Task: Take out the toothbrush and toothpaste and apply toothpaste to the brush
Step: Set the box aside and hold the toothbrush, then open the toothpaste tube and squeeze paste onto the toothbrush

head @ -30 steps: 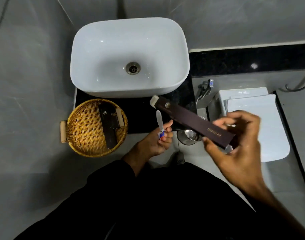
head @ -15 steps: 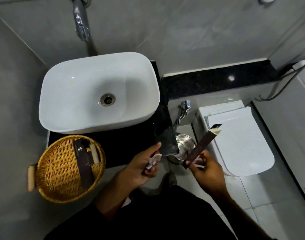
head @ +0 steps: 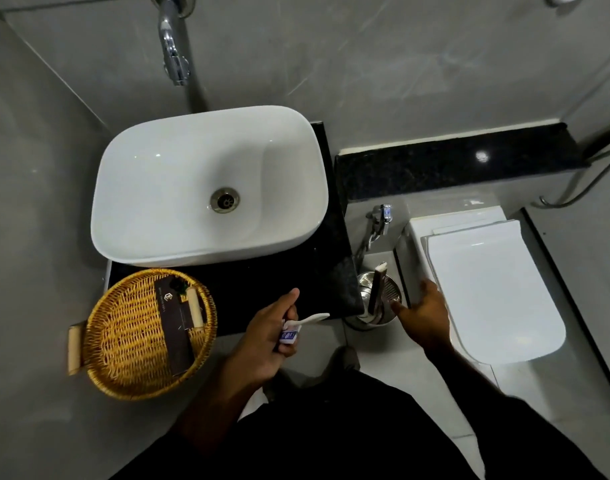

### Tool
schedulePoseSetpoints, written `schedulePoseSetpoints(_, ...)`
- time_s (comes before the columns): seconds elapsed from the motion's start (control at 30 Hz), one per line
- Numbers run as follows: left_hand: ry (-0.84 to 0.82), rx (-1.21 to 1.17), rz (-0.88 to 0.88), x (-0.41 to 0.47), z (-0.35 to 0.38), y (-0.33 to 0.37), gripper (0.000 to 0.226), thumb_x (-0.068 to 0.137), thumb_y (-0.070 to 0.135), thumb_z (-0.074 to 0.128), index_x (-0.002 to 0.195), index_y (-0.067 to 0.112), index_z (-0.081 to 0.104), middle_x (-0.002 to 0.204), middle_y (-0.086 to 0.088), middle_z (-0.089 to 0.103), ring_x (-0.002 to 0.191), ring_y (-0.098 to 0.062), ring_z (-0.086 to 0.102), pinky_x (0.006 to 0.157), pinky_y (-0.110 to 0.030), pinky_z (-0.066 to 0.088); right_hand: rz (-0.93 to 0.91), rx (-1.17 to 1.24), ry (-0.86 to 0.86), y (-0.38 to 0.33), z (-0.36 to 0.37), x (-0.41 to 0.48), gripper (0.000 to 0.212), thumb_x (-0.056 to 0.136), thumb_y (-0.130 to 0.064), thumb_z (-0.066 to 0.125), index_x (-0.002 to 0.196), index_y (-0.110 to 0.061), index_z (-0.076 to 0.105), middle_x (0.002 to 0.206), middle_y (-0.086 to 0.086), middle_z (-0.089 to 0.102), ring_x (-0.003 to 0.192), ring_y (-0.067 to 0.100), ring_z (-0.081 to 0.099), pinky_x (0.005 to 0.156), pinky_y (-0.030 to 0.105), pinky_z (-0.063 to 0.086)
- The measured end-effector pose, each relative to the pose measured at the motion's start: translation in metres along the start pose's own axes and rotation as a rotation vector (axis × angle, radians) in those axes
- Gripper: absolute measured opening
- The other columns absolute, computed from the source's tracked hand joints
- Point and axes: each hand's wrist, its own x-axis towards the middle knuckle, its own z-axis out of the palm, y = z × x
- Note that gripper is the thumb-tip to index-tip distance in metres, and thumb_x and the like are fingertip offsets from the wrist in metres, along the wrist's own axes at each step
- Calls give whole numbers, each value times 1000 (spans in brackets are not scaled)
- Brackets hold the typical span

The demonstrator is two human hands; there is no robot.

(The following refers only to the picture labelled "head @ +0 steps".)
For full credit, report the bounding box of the person's left hand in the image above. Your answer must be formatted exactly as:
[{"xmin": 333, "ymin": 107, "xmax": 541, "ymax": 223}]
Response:
[{"xmin": 224, "ymin": 288, "xmax": 301, "ymax": 391}]

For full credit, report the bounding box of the person's left forearm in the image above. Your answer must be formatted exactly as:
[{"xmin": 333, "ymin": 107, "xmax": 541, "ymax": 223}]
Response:
[{"xmin": 172, "ymin": 367, "xmax": 266, "ymax": 453}]

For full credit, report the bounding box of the person's right forearm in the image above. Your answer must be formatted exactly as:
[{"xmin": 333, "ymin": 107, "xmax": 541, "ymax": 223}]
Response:
[{"xmin": 425, "ymin": 340, "xmax": 515, "ymax": 410}]

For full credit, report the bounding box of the chrome sink drain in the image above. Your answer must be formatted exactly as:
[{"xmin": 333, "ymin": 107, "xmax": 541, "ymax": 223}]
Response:
[{"xmin": 209, "ymin": 187, "xmax": 241, "ymax": 214}]

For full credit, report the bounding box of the wooden block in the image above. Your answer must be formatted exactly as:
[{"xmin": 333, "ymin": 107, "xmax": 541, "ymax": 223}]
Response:
[{"xmin": 67, "ymin": 322, "xmax": 87, "ymax": 377}]

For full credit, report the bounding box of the chrome wall faucet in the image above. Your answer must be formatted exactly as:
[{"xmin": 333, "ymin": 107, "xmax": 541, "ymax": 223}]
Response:
[{"xmin": 151, "ymin": 0, "xmax": 197, "ymax": 87}]

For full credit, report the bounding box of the person's foot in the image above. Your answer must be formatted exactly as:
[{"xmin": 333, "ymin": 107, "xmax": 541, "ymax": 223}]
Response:
[{"xmin": 330, "ymin": 346, "xmax": 361, "ymax": 373}]

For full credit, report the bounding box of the small cream tube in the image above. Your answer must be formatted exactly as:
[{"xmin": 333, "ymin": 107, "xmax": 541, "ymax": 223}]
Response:
[{"xmin": 185, "ymin": 287, "xmax": 205, "ymax": 330}]

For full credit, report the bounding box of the chrome angle valve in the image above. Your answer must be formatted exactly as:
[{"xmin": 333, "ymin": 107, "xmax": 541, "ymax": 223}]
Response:
[{"xmin": 352, "ymin": 204, "xmax": 394, "ymax": 265}]

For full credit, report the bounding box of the white toothbrush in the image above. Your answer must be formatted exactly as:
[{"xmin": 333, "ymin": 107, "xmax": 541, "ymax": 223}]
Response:
[{"xmin": 283, "ymin": 313, "xmax": 331, "ymax": 331}]

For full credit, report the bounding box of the round wicker basket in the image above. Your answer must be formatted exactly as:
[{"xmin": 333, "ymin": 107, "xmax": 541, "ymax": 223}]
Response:
[{"xmin": 82, "ymin": 268, "xmax": 219, "ymax": 401}]

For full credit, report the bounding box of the steel waste bin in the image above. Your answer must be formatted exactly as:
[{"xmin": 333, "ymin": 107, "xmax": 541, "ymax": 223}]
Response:
[{"xmin": 343, "ymin": 271, "xmax": 403, "ymax": 332}]

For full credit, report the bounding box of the person's black clothing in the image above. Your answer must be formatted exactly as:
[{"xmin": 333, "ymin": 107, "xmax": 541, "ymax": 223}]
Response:
[{"xmin": 110, "ymin": 369, "xmax": 606, "ymax": 480}]

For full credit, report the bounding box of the dark long carton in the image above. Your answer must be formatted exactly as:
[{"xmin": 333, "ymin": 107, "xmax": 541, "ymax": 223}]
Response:
[{"xmin": 367, "ymin": 262, "xmax": 389, "ymax": 318}]

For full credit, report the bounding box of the white ceramic sink basin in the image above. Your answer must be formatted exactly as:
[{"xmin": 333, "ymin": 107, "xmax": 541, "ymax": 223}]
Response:
[{"xmin": 90, "ymin": 105, "xmax": 329, "ymax": 268}]

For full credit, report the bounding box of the white toilet lid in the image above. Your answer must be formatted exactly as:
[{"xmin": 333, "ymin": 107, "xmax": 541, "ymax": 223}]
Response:
[{"xmin": 422, "ymin": 219, "xmax": 567, "ymax": 366}]

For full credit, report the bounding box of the black granite ledge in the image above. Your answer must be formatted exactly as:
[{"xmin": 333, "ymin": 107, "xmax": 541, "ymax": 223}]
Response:
[{"xmin": 334, "ymin": 123, "xmax": 591, "ymax": 202}]

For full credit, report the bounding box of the person's right hand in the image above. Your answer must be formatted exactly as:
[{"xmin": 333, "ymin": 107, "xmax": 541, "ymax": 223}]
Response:
[{"xmin": 390, "ymin": 279, "xmax": 454, "ymax": 352}]

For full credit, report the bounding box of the grey spray hose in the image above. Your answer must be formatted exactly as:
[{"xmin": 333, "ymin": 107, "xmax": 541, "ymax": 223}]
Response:
[{"xmin": 537, "ymin": 130, "xmax": 610, "ymax": 210}]

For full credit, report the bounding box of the white toilet bowl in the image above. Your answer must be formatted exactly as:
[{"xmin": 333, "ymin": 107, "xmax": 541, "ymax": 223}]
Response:
[{"xmin": 408, "ymin": 205, "xmax": 508, "ymax": 315}]

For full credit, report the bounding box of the dark flat box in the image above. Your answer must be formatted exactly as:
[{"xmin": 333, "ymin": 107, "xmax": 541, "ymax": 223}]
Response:
[{"xmin": 153, "ymin": 275, "xmax": 197, "ymax": 378}]

